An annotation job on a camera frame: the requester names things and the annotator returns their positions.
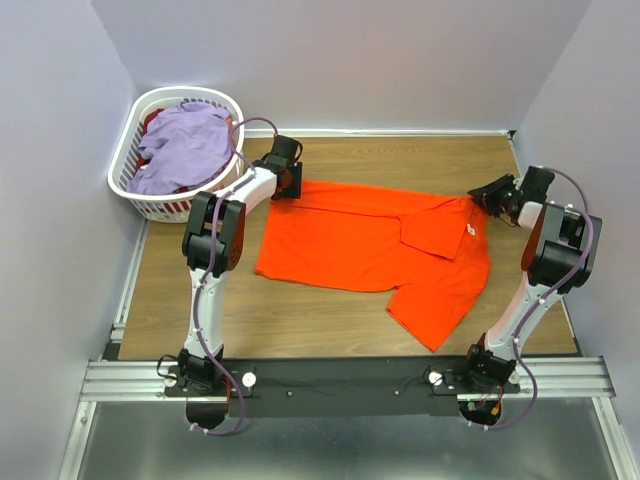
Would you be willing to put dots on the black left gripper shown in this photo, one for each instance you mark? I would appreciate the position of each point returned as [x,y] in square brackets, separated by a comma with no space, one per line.
[293,191]

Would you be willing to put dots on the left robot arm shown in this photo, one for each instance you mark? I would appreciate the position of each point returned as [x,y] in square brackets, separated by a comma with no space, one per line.
[213,244]

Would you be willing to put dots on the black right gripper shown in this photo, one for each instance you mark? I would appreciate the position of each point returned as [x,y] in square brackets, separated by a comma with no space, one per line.
[484,196]

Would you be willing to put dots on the lavender t-shirt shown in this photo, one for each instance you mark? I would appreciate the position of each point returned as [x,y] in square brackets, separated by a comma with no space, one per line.
[185,150]

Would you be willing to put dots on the orange t-shirt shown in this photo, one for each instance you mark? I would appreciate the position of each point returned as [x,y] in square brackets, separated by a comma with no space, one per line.
[430,251]

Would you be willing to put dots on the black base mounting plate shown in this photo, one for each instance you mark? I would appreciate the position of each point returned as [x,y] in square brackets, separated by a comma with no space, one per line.
[342,387]

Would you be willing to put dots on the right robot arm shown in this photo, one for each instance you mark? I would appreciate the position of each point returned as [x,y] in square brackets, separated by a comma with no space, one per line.
[558,257]

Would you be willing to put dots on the aluminium frame rail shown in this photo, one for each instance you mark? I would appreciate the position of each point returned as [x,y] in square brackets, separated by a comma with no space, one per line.
[566,377]

